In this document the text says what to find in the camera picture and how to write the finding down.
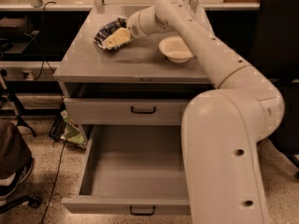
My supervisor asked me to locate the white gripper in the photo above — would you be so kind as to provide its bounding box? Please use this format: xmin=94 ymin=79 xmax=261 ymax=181
xmin=102 ymin=7 xmax=155 ymax=49

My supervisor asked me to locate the blue chip bag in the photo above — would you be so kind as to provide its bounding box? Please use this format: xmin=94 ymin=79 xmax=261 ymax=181
xmin=94 ymin=17 xmax=127 ymax=50

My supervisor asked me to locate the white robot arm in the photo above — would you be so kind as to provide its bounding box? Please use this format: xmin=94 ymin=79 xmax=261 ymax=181
xmin=103 ymin=0 xmax=284 ymax=224

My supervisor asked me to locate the grey drawer cabinet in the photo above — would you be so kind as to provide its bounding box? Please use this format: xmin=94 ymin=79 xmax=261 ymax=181
xmin=54 ymin=6 xmax=212 ymax=139

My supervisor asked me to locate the closed middle grey drawer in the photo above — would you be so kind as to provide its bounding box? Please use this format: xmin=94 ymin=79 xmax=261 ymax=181
xmin=64 ymin=98 xmax=188 ymax=126

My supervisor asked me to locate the green chip bag on floor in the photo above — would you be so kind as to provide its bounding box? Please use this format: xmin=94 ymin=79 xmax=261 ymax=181
xmin=61 ymin=109 xmax=87 ymax=149

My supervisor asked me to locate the open bottom grey drawer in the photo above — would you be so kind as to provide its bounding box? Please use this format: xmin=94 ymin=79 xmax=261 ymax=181
xmin=62 ymin=125 xmax=190 ymax=215

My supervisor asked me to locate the white paper bowl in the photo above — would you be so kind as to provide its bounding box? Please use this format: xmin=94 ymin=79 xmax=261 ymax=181
xmin=159 ymin=36 xmax=193 ymax=63

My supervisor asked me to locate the black tripod stand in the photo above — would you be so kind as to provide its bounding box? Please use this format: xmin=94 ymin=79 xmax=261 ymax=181
xmin=0 ymin=69 xmax=36 ymax=137

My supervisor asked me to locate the black office chair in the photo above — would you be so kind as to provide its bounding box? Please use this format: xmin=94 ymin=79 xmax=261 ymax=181
xmin=249 ymin=0 xmax=299 ymax=168

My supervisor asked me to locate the person's brown trouser leg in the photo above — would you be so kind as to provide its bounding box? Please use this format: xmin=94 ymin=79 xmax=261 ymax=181
xmin=0 ymin=119 xmax=32 ymax=179

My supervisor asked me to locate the person's black sneaker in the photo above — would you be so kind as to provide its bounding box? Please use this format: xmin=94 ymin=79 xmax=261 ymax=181
xmin=0 ymin=158 xmax=34 ymax=201

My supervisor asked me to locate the black chair base left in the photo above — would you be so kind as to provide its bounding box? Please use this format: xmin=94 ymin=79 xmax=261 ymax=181
xmin=0 ymin=195 xmax=42 ymax=215

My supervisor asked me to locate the black middle drawer handle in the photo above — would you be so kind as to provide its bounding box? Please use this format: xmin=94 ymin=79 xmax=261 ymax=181
xmin=130 ymin=106 xmax=156 ymax=115

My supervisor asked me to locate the black drawer handle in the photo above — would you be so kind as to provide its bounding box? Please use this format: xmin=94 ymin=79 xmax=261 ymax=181
xmin=129 ymin=205 xmax=156 ymax=217
xmin=130 ymin=106 xmax=156 ymax=115

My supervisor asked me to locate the wall power outlet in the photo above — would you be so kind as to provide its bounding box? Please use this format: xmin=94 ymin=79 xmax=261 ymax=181
xmin=22 ymin=70 xmax=35 ymax=81

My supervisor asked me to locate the black power cable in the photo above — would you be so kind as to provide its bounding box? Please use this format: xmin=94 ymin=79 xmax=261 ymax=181
xmin=23 ymin=1 xmax=68 ymax=224

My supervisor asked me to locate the black bottom drawer handle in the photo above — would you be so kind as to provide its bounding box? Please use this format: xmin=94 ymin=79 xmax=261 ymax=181
xmin=129 ymin=205 xmax=156 ymax=217

